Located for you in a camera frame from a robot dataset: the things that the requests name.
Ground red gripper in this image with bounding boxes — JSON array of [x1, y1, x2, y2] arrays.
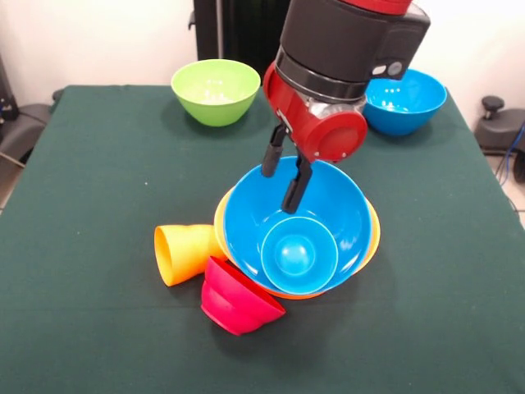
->
[[261, 61, 369, 214]]

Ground blue plastic bowl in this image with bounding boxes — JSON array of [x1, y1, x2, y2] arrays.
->
[[221, 154, 373, 296], [362, 68, 448, 137]]

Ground large yellow-orange bowl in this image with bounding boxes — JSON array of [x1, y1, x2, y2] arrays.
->
[[213, 188, 381, 300]]

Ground blue plastic cup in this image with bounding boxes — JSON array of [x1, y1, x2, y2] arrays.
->
[[260, 215, 340, 291]]

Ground orange plastic cup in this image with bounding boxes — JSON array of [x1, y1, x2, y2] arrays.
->
[[153, 223, 226, 287]]

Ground small pink-red bowl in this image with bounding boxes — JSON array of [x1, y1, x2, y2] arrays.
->
[[199, 254, 287, 337]]

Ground large green bowl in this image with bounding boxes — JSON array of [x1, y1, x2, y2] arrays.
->
[[170, 59, 262, 127]]

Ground dark grey stand foot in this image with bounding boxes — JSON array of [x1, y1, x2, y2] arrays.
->
[[474, 95, 525, 155], [0, 92, 62, 165]]

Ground dark green tablecloth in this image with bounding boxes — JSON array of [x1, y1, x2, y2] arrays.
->
[[0, 84, 525, 394]]

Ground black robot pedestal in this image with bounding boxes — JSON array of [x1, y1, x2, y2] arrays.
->
[[188, 0, 293, 85]]

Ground blue floor cable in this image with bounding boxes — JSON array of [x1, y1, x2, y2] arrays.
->
[[495, 122, 525, 188]]

